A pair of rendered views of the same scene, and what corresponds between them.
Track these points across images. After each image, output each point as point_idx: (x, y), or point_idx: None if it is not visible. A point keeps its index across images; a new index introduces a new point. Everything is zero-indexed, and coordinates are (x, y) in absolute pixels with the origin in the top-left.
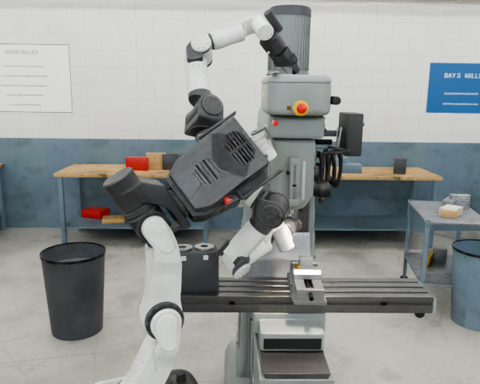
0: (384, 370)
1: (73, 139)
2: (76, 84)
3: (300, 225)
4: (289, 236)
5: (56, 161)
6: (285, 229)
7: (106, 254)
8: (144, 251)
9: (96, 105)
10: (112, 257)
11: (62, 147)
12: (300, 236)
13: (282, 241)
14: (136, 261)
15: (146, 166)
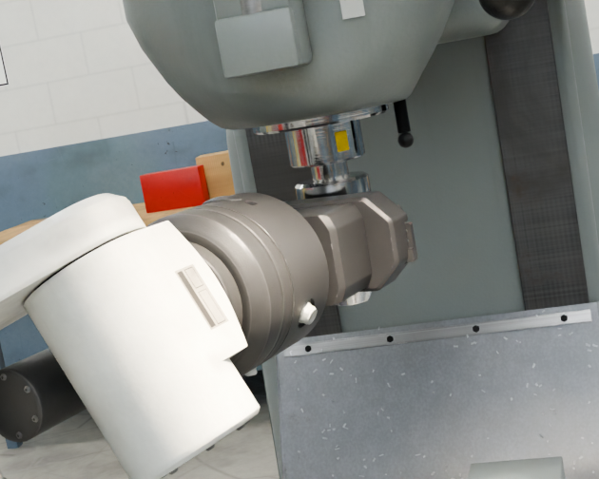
0: None
1: (21, 154)
2: (6, 8)
3: (392, 239)
4: (176, 332)
5: None
6: (126, 271)
7: (112, 461)
8: (220, 440)
9: (63, 52)
10: (124, 470)
11: None
12: (548, 332)
13: (107, 392)
14: (185, 476)
15: (200, 192)
